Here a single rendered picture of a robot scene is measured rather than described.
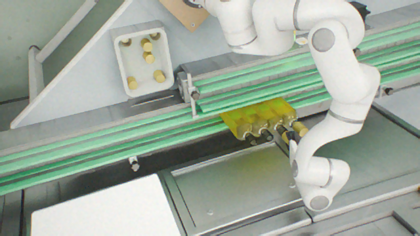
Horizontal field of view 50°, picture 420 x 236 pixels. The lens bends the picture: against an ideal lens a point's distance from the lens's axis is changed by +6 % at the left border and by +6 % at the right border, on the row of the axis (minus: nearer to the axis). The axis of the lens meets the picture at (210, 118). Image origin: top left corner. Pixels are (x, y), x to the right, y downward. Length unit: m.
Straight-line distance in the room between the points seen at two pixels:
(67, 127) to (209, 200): 0.54
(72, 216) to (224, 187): 0.49
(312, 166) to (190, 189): 0.48
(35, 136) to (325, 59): 0.99
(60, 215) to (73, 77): 0.46
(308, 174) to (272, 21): 0.39
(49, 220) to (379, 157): 1.11
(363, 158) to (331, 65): 0.68
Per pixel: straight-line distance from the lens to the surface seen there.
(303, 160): 1.11
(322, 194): 1.19
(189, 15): 1.47
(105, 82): 1.59
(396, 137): 1.75
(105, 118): 1.55
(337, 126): 1.09
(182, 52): 1.61
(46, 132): 1.57
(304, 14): 1.08
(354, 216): 1.39
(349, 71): 0.99
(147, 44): 1.49
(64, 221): 1.47
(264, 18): 1.13
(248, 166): 1.51
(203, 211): 1.36
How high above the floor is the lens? 2.19
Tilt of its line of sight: 54 degrees down
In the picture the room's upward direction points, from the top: 145 degrees clockwise
